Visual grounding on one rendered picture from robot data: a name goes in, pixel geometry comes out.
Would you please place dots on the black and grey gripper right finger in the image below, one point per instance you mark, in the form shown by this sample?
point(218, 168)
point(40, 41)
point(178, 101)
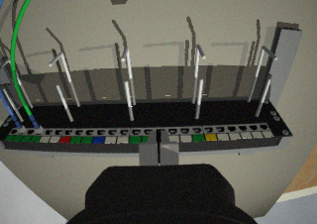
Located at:
point(168, 151)

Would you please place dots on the green patch cord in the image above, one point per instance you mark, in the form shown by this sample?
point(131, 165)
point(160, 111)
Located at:
point(12, 59)

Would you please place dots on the blue patch cord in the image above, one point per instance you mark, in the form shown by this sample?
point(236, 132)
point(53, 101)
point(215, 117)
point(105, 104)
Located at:
point(13, 116)

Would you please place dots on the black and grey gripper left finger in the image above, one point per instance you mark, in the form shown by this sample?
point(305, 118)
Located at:
point(149, 151)

